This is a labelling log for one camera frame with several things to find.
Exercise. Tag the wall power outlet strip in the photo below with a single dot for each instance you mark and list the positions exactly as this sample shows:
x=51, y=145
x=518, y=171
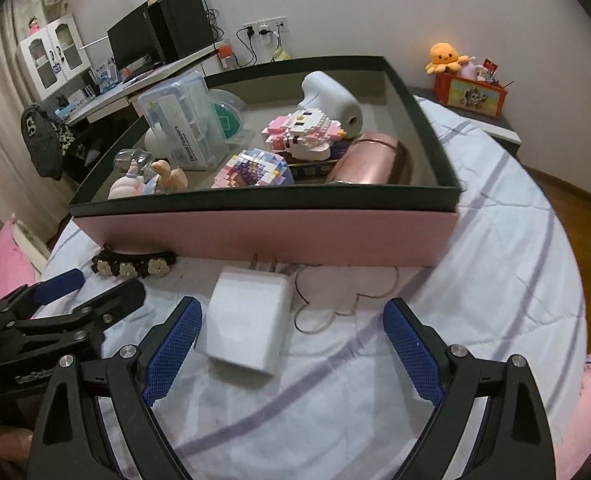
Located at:
x=279, y=24

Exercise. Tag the orange octopus plush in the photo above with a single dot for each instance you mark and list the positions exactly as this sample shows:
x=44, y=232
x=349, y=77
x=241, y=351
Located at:
x=444, y=58

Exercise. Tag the blue rectangular pack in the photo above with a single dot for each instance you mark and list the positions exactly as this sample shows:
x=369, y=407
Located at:
x=310, y=171

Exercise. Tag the rose gold round tin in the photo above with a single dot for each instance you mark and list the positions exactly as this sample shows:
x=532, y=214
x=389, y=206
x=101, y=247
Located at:
x=374, y=158

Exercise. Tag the white foam block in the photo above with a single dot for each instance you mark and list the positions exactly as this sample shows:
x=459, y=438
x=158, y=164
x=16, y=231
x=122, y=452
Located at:
x=246, y=319

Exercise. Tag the black computer tower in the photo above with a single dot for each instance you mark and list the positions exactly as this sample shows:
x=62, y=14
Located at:
x=181, y=27

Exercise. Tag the black computer monitor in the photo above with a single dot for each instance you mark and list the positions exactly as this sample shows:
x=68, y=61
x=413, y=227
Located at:
x=133, y=39

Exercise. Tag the yellow snack bag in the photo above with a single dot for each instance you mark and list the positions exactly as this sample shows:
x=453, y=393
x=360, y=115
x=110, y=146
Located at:
x=280, y=54

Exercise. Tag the pink baby figurine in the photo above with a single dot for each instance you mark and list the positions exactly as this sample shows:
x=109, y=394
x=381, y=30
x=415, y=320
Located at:
x=143, y=174

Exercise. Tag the teal round clear container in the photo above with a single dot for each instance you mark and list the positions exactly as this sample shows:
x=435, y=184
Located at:
x=231, y=111

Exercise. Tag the pink flower block model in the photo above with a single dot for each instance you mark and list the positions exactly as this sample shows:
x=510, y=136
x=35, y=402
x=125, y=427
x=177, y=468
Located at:
x=253, y=167

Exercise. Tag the clear plastic case green label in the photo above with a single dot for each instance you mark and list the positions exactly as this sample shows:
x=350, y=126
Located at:
x=183, y=108

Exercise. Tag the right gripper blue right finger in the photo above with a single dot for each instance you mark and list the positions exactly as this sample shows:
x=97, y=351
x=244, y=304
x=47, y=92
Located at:
x=513, y=440

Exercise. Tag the white handheld device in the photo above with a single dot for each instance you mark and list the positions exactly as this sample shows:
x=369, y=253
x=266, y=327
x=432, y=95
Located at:
x=323, y=92

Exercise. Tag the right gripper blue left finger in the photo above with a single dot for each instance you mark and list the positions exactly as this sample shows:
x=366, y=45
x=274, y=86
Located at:
x=71, y=440

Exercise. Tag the striped white tablecloth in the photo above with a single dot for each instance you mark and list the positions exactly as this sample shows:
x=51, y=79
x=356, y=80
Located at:
x=340, y=405

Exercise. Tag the white desk with drawers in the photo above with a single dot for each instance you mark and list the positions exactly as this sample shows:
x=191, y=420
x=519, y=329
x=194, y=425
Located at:
x=125, y=94

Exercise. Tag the pink doll on cabinet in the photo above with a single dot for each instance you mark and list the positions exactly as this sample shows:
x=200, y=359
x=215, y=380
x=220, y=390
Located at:
x=34, y=25

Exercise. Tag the white wall cabinet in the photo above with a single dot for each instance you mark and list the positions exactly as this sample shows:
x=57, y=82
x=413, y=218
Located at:
x=53, y=56

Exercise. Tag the dark hanging jacket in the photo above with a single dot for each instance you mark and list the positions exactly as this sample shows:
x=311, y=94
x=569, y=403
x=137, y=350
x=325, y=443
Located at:
x=47, y=140

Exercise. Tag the black flower hair clip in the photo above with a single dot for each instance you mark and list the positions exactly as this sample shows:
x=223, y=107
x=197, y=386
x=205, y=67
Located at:
x=112, y=264

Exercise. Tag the person left hand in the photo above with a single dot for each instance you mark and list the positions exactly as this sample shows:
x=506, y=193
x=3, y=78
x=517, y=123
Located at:
x=15, y=444

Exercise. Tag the black white tv stand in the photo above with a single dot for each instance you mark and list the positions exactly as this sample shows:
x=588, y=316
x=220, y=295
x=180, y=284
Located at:
x=499, y=128

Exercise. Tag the white round figure toy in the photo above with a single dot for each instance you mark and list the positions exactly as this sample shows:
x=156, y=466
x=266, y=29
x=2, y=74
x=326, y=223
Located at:
x=155, y=142

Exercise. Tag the beige curtain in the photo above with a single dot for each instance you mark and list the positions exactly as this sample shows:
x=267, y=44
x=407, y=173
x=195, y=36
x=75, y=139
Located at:
x=40, y=203

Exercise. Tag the red toy box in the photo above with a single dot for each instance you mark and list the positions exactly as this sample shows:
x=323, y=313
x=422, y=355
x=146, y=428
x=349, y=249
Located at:
x=476, y=96

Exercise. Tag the pink cat block model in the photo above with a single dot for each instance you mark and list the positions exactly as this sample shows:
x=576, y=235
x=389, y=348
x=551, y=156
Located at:
x=305, y=135

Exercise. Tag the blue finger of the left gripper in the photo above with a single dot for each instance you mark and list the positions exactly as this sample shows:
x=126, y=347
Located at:
x=24, y=301
x=98, y=313

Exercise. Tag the orange capped bottle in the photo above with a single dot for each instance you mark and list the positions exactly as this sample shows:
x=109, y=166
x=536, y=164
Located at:
x=227, y=57

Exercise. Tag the pink black storage box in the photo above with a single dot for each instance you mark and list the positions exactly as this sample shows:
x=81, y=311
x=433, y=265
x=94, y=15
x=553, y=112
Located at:
x=337, y=224

